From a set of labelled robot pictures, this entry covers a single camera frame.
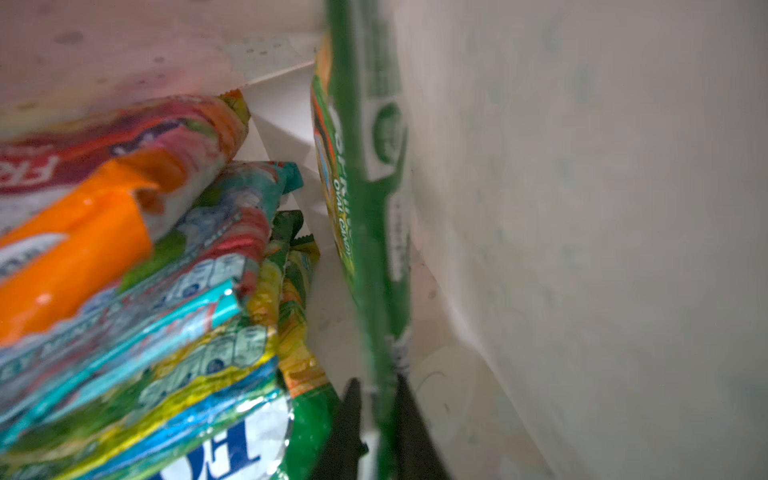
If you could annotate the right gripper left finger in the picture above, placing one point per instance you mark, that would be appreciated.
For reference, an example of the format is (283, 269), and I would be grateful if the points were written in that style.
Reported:
(340, 457)

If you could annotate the green yellow Fox's candy packet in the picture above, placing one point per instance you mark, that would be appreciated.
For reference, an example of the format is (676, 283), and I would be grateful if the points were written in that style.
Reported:
(363, 105)

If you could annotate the white paper bag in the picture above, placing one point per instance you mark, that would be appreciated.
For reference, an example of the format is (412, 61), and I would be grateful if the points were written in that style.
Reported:
(590, 192)

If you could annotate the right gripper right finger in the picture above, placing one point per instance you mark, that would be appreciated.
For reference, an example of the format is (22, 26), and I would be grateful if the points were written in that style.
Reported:
(415, 455)

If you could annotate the green snack packet in bag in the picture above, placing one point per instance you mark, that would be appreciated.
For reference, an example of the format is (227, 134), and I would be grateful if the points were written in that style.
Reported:
(194, 365)

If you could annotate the orange snack packet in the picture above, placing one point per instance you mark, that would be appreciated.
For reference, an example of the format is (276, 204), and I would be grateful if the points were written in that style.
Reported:
(84, 201)

